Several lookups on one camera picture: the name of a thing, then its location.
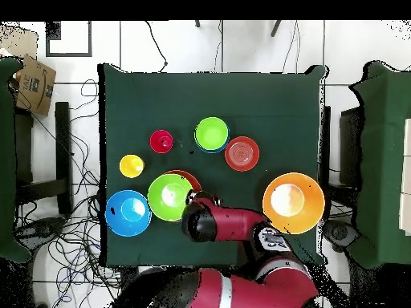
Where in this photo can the black stand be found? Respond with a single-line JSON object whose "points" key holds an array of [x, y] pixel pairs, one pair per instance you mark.
{"points": [[62, 144]]}

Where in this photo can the white boxes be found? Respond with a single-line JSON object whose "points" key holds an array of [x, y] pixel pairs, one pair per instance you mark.
{"points": [[406, 192]]}

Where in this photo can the large green bowl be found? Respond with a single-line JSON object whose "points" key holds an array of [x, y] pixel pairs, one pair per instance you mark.
{"points": [[160, 205]]}

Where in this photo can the yellow cup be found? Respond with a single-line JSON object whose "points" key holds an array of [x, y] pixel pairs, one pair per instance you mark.
{"points": [[130, 166]]}

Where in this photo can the cardboard box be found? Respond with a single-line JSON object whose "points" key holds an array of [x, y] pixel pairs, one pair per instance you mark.
{"points": [[37, 86]]}

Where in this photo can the wide shallow red-orange bowl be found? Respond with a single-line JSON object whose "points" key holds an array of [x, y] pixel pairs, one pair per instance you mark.
{"points": [[192, 179]]}

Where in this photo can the small red-orange bowl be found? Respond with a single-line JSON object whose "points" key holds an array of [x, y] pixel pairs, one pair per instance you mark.
{"points": [[241, 154]]}

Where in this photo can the dark green tablecloth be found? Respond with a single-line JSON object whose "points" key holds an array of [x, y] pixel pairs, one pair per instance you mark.
{"points": [[208, 96]]}

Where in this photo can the dark square frame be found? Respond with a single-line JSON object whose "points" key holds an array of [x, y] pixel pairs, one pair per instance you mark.
{"points": [[53, 32]]}

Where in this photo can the red cup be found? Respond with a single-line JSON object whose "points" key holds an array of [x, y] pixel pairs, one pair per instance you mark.
{"points": [[159, 142]]}

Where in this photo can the small green bowl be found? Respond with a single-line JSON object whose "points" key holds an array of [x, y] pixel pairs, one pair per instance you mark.
{"points": [[212, 133]]}

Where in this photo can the green cloth covered table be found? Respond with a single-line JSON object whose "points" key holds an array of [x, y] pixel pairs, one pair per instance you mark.
{"points": [[6, 160], [382, 160]]}

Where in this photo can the clear blue ribbed bowl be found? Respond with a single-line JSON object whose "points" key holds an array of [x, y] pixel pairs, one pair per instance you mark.
{"points": [[212, 151]]}

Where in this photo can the large orange bowl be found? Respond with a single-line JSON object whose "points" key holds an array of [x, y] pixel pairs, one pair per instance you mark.
{"points": [[308, 205]]}

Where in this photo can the large blue bowl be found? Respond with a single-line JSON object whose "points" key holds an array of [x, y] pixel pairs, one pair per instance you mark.
{"points": [[118, 224]]}

